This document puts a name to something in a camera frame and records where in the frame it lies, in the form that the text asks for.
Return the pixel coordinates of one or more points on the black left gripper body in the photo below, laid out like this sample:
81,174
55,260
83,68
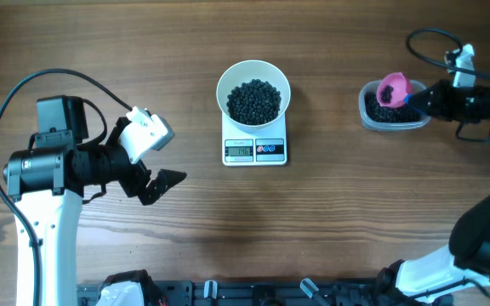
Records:
112,164

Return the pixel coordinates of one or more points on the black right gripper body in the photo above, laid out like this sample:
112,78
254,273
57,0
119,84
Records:
473,102

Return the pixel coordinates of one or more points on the pink scoop blue handle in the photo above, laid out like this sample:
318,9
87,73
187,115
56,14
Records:
393,90

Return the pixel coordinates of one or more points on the black beans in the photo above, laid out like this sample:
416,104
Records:
254,103

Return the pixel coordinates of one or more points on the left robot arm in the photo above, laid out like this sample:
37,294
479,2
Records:
46,182

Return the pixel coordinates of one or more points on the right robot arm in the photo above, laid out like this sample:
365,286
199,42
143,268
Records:
465,260

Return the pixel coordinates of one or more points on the white digital kitchen scale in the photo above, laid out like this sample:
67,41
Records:
264,147

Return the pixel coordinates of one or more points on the white bowl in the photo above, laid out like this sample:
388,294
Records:
245,71

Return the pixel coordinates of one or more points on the clear plastic container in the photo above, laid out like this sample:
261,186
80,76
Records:
387,121

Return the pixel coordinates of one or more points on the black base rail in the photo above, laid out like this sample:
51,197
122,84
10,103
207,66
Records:
352,292

